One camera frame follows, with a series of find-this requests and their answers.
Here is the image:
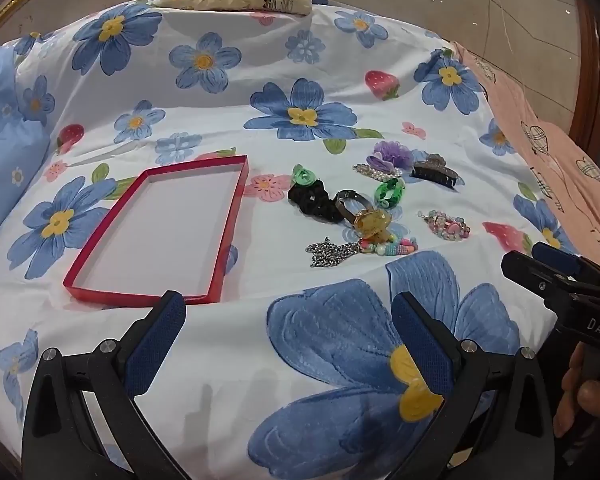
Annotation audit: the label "silver chain necklace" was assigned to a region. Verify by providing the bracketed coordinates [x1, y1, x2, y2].
[305, 238, 365, 269]

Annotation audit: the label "green flower hair tie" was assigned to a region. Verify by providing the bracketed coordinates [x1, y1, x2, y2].
[292, 163, 317, 187]

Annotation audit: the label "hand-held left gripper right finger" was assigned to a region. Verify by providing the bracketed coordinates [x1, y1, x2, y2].
[390, 290, 557, 480]

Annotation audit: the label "black glitter claw clip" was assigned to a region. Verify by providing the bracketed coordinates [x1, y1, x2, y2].
[410, 155, 461, 191]

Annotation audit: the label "green chain bracelet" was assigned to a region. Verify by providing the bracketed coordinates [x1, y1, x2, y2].
[374, 177, 407, 209]

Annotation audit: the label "pearl hair clip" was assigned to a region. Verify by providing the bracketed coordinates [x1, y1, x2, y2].
[352, 162, 404, 184]

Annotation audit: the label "wooden door frame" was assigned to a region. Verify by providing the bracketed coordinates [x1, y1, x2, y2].
[574, 0, 600, 161]

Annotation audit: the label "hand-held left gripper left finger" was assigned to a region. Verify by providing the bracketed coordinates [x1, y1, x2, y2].
[21, 289, 193, 480]

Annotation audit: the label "black scrunchie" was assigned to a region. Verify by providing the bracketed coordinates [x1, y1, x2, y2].
[287, 179, 345, 223]

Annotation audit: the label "pastel pink hair clips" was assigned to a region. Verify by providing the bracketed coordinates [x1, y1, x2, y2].
[418, 209, 473, 242]

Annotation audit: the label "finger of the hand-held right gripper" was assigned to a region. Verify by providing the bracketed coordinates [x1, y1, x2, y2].
[531, 241, 587, 278]
[500, 250, 581, 307]

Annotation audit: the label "red shallow box tray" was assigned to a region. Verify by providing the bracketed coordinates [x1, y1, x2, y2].
[62, 155, 250, 307]

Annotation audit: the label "pink patterned sheet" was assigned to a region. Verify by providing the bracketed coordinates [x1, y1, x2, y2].
[450, 40, 600, 277]

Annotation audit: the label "floral white bedsheet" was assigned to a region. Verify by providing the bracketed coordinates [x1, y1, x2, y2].
[0, 2, 598, 480]

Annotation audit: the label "person's right hand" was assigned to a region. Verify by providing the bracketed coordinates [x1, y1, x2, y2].
[552, 342, 600, 438]

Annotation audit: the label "colourful bead bracelet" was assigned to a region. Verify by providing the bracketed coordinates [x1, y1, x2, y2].
[358, 232, 420, 258]

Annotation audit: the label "purple fluffy scrunchie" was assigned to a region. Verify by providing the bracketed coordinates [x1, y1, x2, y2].
[371, 140, 415, 171]

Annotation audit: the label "amber gold hair clip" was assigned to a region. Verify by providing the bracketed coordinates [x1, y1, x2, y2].
[353, 207, 394, 239]

